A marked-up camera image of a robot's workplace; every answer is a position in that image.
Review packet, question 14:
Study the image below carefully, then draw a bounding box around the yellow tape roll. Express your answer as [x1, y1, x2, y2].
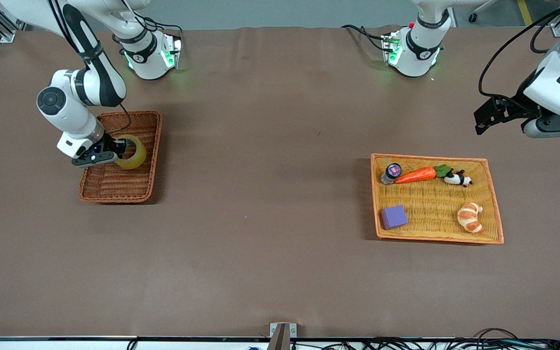
[115, 135, 147, 171]

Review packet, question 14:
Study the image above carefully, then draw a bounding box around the black white panda toy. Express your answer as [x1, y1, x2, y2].
[444, 170, 473, 188]

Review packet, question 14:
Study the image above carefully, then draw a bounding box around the brown deep wicker basket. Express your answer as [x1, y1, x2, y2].
[79, 111, 163, 204]

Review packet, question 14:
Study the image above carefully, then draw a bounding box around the orange flat wicker basket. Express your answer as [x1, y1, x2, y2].
[370, 153, 505, 245]

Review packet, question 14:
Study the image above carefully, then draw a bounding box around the orange toy carrot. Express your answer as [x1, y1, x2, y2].
[395, 164, 452, 184]

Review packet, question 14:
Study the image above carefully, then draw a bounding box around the toy croissant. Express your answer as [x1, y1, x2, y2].
[457, 203, 484, 234]

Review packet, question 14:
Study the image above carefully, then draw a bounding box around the small bottle purple cap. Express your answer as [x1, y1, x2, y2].
[381, 163, 403, 186]

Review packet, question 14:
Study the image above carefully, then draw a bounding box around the purple foam block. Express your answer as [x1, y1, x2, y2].
[381, 205, 409, 230]

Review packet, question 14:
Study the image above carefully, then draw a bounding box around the table cover sheet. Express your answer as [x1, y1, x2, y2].
[0, 27, 560, 338]

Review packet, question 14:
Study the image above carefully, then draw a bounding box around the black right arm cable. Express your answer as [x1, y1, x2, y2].
[101, 104, 133, 136]

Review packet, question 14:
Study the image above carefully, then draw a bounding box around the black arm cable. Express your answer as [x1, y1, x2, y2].
[101, 104, 133, 136]
[478, 6, 560, 99]

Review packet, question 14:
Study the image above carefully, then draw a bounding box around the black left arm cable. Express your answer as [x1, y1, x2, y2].
[478, 6, 560, 99]

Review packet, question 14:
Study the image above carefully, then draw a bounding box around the black base power cable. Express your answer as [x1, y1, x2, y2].
[342, 24, 387, 52]

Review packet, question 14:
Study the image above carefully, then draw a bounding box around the metal bracket with wooden post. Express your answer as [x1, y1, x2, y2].
[269, 323, 298, 350]

